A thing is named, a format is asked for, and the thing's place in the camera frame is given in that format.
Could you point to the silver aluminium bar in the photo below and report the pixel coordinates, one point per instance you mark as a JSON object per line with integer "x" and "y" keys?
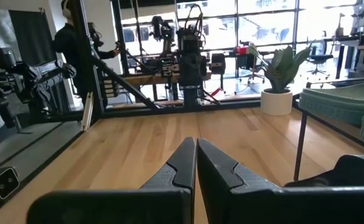
{"x": 87, "y": 112}

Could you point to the black aluminium table frame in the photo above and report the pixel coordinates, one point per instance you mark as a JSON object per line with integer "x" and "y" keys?
{"x": 169, "y": 109}

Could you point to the red box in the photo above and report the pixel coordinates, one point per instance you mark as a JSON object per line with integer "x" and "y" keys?
{"x": 242, "y": 50}

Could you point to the green leafy plant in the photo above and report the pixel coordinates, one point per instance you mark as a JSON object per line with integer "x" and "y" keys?
{"x": 281, "y": 68}

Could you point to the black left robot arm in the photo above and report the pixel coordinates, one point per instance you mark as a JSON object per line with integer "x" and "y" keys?
{"x": 189, "y": 68}

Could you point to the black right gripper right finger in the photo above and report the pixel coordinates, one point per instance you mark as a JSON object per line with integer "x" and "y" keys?
{"x": 219, "y": 177}

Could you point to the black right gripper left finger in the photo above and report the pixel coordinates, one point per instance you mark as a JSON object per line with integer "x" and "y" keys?
{"x": 181, "y": 168}

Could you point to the black table-level camera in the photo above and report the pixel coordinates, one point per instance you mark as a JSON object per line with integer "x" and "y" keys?
{"x": 6, "y": 183}

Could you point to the wooden shelf with black legs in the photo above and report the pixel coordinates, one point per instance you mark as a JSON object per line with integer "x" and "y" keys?
{"x": 300, "y": 146}

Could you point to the white headphones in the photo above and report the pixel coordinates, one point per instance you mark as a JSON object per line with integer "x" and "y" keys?
{"x": 66, "y": 11}

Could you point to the person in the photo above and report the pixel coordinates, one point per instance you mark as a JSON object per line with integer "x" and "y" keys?
{"x": 66, "y": 43}

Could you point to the white plant pot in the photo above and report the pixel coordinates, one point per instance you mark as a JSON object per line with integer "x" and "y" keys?
{"x": 276, "y": 104}

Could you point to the black background robot arm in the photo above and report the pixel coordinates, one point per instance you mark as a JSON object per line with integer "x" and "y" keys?
{"x": 29, "y": 77}
{"x": 163, "y": 37}

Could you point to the black office chair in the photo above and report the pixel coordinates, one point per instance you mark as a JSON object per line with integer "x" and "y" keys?
{"x": 318, "y": 59}

